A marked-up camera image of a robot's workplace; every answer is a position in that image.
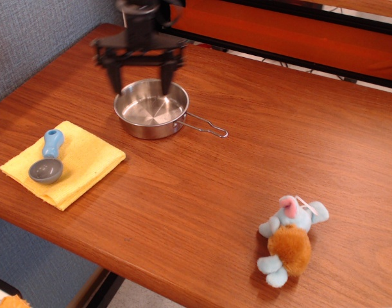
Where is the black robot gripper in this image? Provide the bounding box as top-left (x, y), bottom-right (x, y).
top-left (92, 9), bottom-right (186, 96)

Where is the silver pot with wire handle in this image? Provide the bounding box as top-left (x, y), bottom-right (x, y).
top-left (114, 79), bottom-right (228, 140)

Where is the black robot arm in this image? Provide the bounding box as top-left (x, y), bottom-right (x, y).
top-left (92, 1), bottom-right (186, 96)

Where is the yellow folded towel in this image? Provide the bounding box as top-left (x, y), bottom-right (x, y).
top-left (0, 121), bottom-right (126, 211)

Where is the blue scoop with grey bowl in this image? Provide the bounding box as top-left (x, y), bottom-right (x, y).
top-left (28, 129), bottom-right (64, 185)

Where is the blue and orange plush toy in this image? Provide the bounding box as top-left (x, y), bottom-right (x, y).
top-left (257, 195), bottom-right (329, 288)

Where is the orange panel with black frame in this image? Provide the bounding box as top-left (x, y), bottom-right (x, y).
top-left (158, 1), bottom-right (392, 88)

